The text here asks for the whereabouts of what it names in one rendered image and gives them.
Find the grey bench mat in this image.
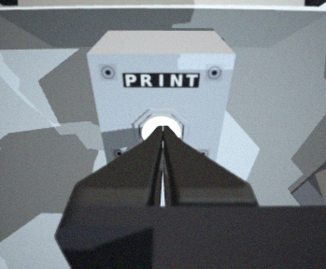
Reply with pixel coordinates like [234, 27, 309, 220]
[0, 15, 326, 269]

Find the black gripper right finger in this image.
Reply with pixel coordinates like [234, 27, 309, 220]
[163, 125, 259, 206]

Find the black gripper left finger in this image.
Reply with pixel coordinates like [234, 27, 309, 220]
[66, 125, 163, 207]

